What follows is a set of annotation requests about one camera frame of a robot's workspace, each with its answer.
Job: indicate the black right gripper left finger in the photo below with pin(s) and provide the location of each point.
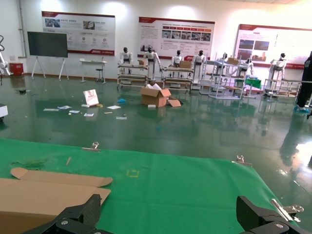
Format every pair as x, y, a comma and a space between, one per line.
83, 217

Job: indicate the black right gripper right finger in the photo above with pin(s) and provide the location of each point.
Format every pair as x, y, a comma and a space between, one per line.
256, 219

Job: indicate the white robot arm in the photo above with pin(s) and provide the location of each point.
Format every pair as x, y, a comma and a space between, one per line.
3, 63

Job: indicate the open brown cardboard box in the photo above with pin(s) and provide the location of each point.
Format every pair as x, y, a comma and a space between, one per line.
36, 195

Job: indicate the large open cardboard box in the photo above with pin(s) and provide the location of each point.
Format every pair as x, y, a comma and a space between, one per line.
153, 97

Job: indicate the red box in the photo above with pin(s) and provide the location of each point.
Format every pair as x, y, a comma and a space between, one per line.
16, 69

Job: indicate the small cardboard box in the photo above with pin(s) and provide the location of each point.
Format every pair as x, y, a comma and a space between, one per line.
142, 62

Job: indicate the cardboard box on rack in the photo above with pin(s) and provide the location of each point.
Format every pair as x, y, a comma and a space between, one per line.
185, 64

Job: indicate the silver binder clip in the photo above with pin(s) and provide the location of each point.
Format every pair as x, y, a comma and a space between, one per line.
241, 161
93, 147
288, 211

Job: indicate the small wooden stick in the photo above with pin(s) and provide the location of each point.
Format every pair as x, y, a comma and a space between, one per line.
68, 161

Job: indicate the green felt table cloth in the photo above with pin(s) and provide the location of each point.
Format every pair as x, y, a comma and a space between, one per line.
182, 195

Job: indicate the white paper sheet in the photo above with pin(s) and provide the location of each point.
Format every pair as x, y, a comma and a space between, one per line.
64, 107
74, 111
114, 107
89, 114
51, 110
121, 118

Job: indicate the yellow small item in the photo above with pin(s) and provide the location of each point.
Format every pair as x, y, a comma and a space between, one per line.
99, 105

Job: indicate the small blue scrap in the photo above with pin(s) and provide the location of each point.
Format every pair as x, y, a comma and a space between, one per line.
159, 128

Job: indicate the white red paper bag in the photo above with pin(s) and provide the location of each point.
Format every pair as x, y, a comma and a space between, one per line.
90, 97

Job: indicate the blue crumpled item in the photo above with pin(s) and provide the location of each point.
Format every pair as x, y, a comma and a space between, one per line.
121, 100

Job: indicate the white foam block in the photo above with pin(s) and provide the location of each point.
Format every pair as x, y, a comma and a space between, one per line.
151, 106

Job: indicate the green covered small table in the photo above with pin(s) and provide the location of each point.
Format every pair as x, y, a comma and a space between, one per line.
253, 83

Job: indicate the black stool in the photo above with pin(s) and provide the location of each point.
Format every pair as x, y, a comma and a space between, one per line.
100, 73

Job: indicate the person in dark clothes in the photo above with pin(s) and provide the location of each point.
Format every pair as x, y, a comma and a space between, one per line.
306, 83

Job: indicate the white black humanoid robot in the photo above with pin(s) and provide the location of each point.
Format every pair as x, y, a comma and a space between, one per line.
249, 64
280, 64
200, 61
126, 57
152, 58
178, 59

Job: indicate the white narrow desk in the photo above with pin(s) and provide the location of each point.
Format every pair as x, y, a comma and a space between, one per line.
93, 61

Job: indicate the dark screen on stand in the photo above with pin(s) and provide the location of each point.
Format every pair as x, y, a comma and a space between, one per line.
47, 44

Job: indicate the white tube frame rack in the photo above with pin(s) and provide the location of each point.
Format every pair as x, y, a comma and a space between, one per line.
176, 79
132, 76
285, 86

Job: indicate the grey metal frame rack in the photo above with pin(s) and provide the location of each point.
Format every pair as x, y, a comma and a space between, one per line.
219, 78

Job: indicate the red white wall poster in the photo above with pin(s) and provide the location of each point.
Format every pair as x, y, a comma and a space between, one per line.
175, 36
268, 44
92, 31

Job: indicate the grey wall pipe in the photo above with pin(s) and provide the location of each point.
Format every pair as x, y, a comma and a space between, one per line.
22, 29

